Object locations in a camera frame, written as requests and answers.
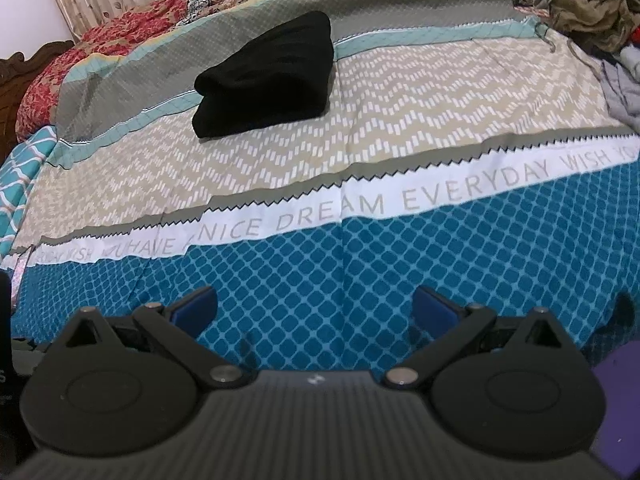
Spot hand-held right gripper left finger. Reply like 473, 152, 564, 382
50, 285, 244, 389

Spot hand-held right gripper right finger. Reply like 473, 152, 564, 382
383, 285, 587, 389

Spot black pants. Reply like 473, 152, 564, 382
193, 10, 335, 139

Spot teal wave-pattern pillow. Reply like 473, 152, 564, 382
0, 125, 60, 256

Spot striped patterned bed sheet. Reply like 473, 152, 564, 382
0, 0, 640, 361

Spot purple cloth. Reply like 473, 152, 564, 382
589, 337, 640, 480

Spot carved wooden headboard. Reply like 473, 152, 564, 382
0, 40, 76, 163

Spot grey cloth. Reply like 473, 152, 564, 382
597, 57, 640, 133

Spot pile of olive clothes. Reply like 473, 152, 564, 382
533, 0, 640, 56

